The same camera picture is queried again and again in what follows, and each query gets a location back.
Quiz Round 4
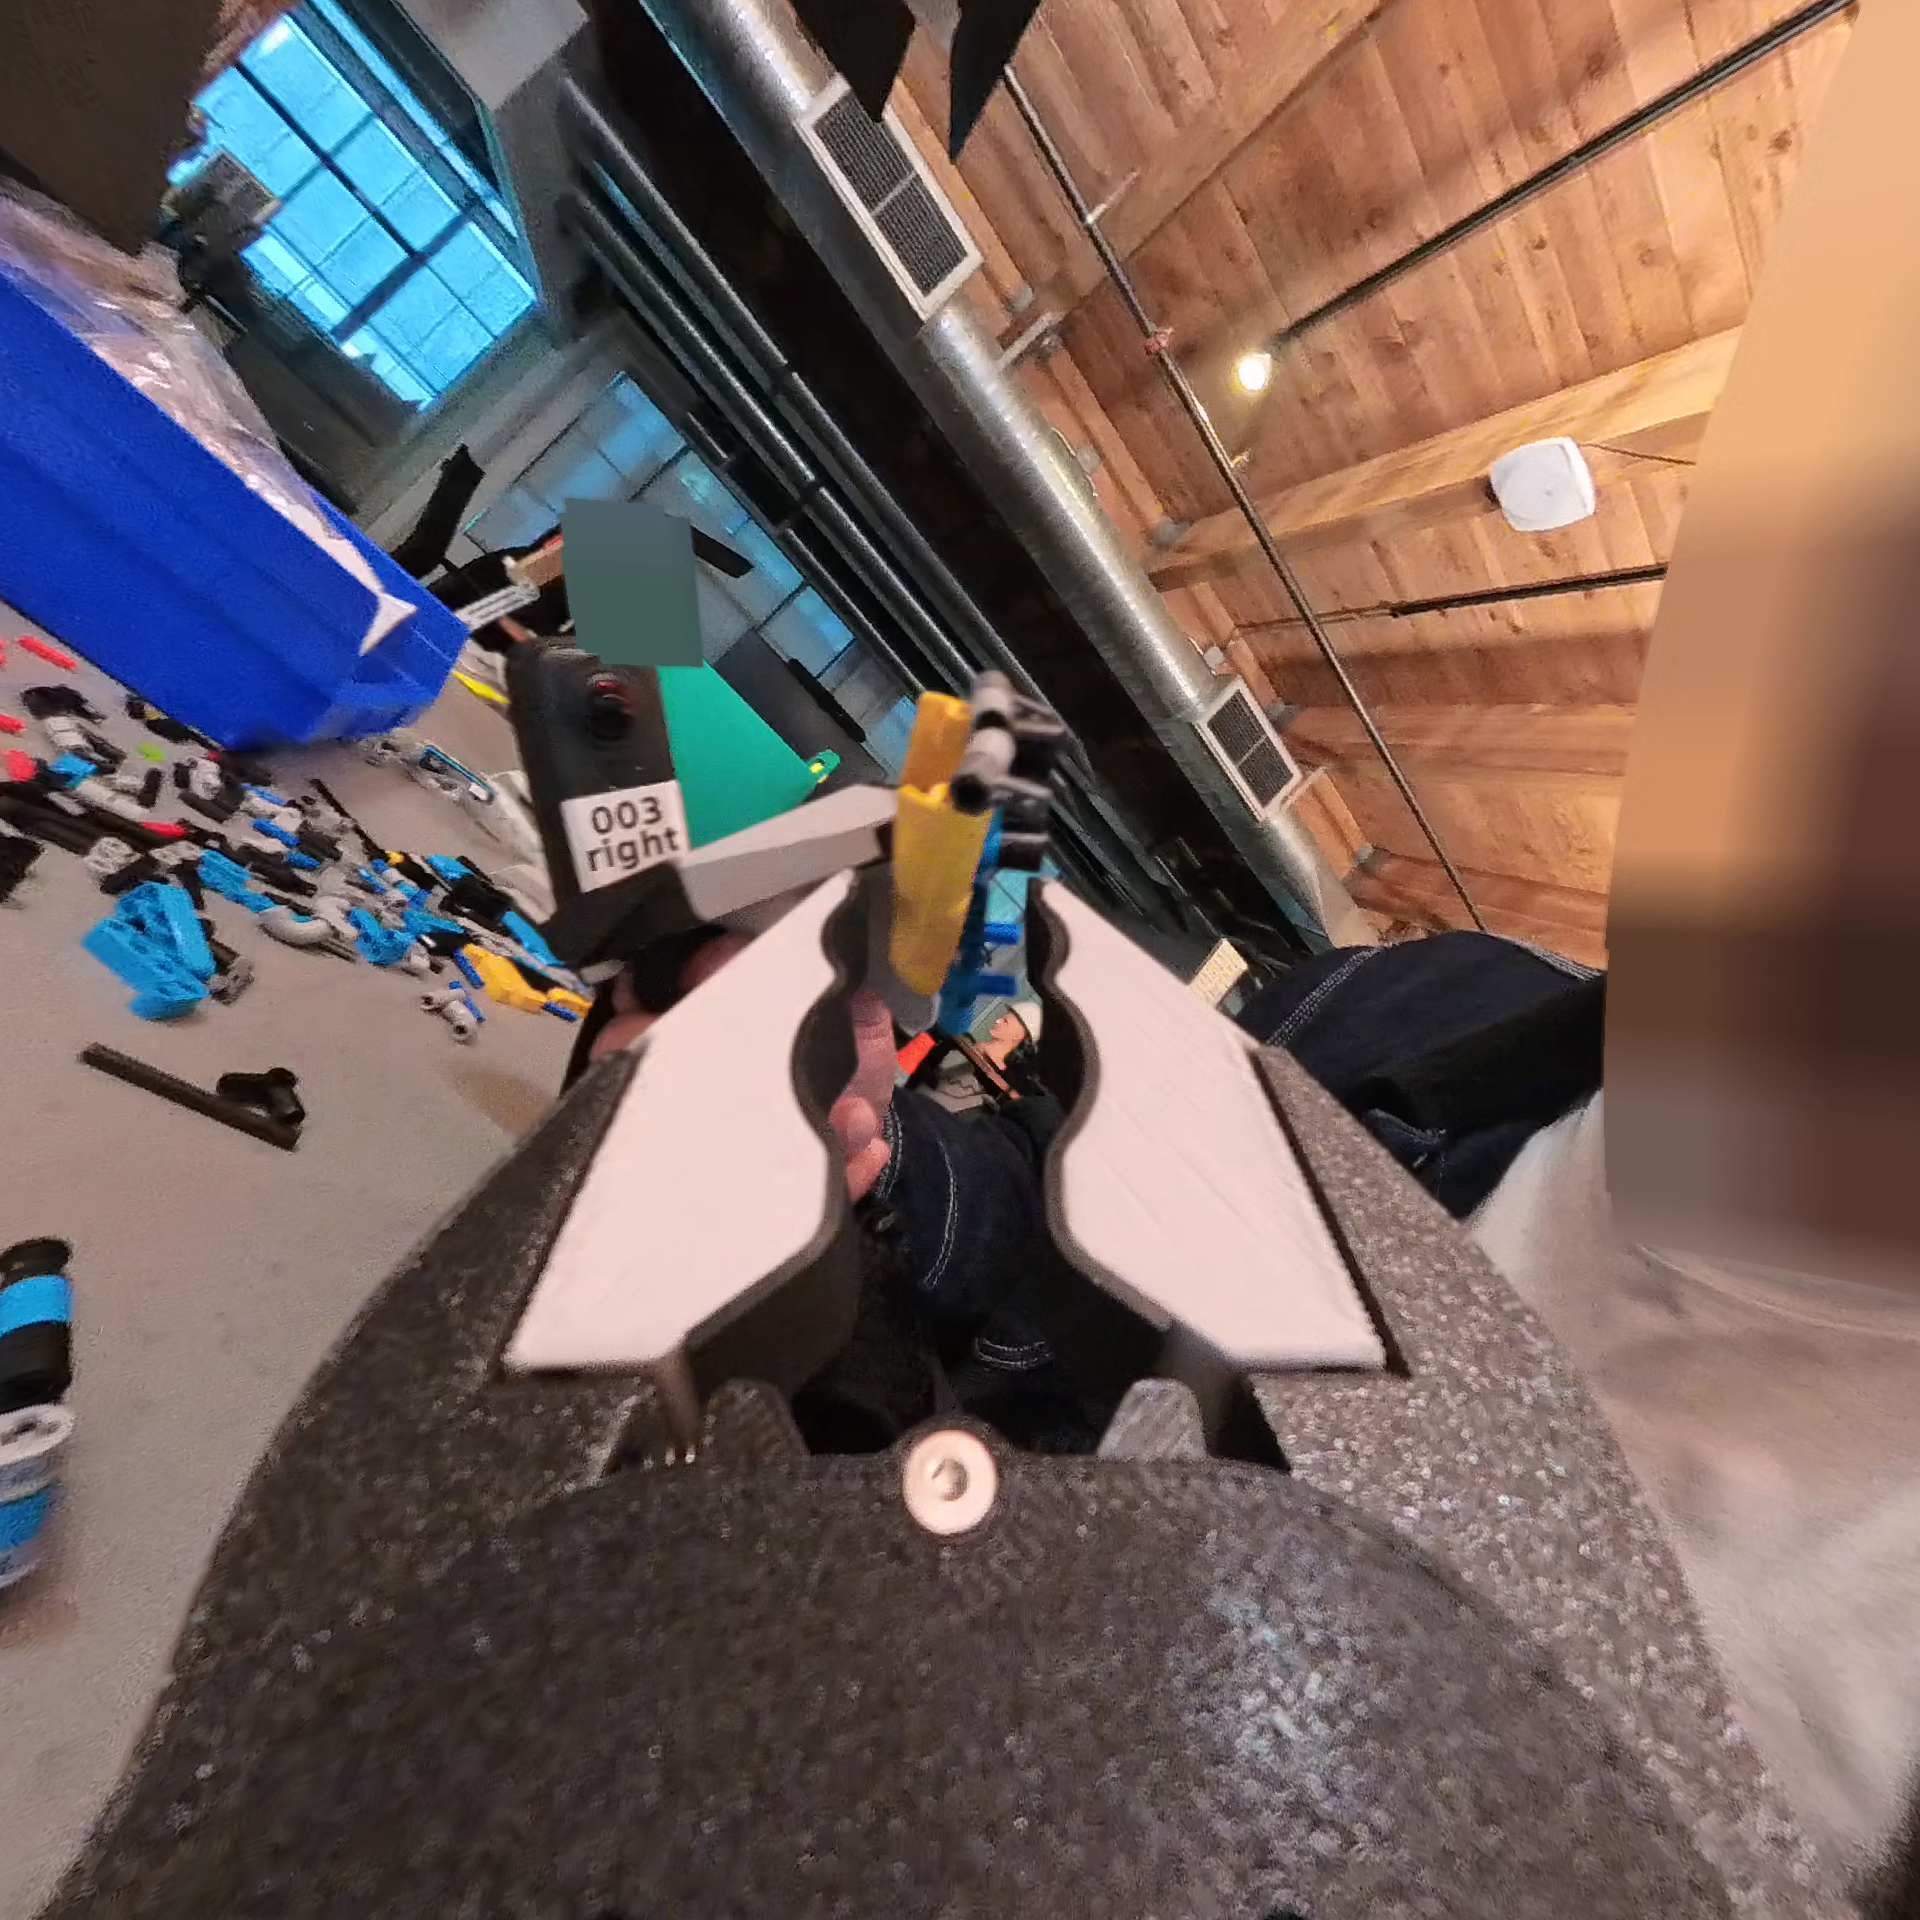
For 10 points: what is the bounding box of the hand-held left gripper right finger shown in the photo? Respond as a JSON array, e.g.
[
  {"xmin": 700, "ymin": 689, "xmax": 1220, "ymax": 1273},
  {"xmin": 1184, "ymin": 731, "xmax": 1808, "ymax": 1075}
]
[{"xmin": 1035, "ymin": 879, "xmax": 1397, "ymax": 1412}]

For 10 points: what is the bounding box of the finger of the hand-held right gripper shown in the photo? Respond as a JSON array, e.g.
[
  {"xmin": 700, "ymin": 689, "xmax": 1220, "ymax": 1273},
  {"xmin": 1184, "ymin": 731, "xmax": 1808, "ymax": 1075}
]
[{"xmin": 670, "ymin": 781, "xmax": 907, "ymax": 925}]

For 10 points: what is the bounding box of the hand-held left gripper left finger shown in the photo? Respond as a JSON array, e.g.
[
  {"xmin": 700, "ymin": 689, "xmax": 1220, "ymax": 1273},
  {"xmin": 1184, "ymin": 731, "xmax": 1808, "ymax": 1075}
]
[{"xmin": 506, "ymin": 870, "xmax": 874, "ymax": 1412}]

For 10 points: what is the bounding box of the black blue brick assembly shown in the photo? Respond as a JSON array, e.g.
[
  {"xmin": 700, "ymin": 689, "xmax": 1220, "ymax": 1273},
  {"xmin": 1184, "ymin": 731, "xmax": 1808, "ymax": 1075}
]
[{"xmin": 937, "ymin": 677, "xmax": 1077, "ymax": 1051}]

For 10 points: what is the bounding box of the person's right forearm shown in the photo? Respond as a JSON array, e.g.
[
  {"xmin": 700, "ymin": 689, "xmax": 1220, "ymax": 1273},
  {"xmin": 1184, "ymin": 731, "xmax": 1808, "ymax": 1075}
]
[{"xmin": 870, "ymin": 931, "xmax": 1622, "ymax": 1441}]

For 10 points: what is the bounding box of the grey desk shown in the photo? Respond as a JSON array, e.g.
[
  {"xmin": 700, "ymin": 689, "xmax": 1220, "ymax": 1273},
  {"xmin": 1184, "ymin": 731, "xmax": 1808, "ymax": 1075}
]
[{"xmin": 0, "ymin": 601, "xmax": 646, "ymax": 1920}]

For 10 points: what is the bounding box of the person's right hand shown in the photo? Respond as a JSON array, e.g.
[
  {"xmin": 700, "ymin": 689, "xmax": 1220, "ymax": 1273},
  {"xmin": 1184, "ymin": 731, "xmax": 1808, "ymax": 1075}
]
[{"xmin": 824, "ymin": 999, "xmax": 907, "ymax": 1209}]

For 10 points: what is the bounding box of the green plastic bin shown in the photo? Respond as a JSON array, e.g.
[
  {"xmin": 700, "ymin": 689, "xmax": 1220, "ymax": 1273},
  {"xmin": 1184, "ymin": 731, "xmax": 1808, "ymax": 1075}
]
[{"xmin": 646, "ymin": 660, "xmax": 849, "ymax": 837}]

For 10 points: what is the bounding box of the pile of loose brick parts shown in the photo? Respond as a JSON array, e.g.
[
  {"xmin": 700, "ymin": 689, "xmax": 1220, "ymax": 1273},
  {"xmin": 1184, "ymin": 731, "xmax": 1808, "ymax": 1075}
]
[{"xmin": 0, "ymin": 677, "xmax": 602, "ymax": 1037}]

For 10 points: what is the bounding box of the blue plastic bin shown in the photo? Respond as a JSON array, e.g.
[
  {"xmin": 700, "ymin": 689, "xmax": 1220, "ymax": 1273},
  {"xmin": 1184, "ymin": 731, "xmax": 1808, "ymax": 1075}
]
[{"xmin": 0, "ymin": 256, "xmax": 467, "ymax": 751}]

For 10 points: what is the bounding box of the black axle rod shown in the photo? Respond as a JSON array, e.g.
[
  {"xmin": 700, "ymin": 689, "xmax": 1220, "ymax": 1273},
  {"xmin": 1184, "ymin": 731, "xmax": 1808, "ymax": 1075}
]
[{"xmin": 75, "ymin": 1039, "xmax": 301, "ymax": 1155}]

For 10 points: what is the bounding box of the white shirt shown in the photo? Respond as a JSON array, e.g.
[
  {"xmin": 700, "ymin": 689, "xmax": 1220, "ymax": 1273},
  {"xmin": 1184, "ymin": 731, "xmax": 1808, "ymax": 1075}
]
[{"xmin": 1465, "ymin": 1141, "xmax": 1920, "ymax": 1862}]

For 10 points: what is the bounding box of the blue black wheel part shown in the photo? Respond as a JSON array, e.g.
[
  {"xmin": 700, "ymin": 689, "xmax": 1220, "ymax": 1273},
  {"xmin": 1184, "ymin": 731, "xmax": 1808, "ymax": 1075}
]
[{"xmin": 0, "ymin": 1237, "xmax": 81, "ymax": 1592}]

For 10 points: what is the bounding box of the clear plastic bag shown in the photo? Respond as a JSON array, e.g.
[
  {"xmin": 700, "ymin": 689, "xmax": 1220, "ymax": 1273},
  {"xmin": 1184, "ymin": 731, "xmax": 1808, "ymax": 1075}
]
[{"xmin": 0, "ymin": 166, "xmax": 249, "ymax": 392}]

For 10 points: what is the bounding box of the white ceiling device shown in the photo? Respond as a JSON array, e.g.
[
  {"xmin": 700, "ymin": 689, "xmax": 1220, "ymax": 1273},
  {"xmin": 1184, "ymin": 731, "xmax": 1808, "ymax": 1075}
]
[{"xmin": 1488, "ymin": 432, "xmax": 1605, "ymax": 539}]

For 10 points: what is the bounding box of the silver ventilation duct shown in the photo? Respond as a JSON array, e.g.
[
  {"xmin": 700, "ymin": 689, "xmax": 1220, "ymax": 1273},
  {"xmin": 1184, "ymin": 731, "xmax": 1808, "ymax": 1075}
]
[{"xmin": 646, "ymin": 0, "xmax": 1328, "ymax": 916}]

